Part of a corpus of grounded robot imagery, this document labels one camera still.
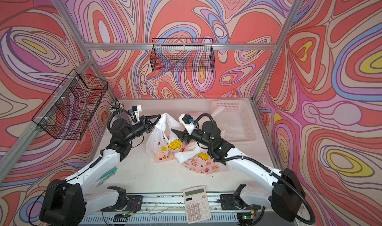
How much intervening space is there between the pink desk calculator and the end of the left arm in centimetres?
38

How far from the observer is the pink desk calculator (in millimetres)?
703

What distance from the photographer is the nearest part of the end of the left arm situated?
60 cm
